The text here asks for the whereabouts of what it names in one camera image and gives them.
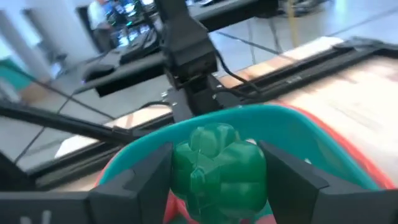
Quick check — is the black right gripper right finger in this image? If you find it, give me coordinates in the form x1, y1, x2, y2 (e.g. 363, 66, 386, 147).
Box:
259, 140, 379, 224

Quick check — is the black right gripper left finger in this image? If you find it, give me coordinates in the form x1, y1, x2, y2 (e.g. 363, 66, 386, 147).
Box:
88, 141, 174, 224

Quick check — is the green toy vegetable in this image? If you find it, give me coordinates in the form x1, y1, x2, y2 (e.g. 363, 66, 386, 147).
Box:
170, 122, 268, 224

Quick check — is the teal colander with orange rim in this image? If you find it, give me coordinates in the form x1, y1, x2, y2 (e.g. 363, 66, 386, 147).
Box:
95, 104, 397, 224

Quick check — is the black desk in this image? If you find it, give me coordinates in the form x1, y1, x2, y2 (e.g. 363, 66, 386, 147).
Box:
73, 0, 279, 97

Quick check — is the black computer mouse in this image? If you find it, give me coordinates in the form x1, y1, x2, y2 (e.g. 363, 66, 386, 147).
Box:
82, 63, 116, 82

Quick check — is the black keyboard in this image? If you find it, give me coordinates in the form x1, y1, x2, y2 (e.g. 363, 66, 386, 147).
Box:
119, 29, 161, 65

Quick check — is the computer monitor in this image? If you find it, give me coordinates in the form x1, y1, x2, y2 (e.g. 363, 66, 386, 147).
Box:
107, 0, 156, 47

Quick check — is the teal background object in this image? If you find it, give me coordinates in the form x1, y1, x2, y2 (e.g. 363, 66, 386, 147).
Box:
0, 58, 32, 91

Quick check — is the person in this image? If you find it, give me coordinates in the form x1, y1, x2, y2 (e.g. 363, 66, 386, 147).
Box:
86, 0, 110, 30

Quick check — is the black table frame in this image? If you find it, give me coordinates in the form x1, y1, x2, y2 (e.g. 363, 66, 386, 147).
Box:
0, 35, 398, 190

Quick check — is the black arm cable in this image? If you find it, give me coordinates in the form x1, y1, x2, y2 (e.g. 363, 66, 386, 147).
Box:
213, 48, 262, 97

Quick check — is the yellow post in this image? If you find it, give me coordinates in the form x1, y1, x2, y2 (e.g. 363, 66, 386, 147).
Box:
285, 0, 300, 48

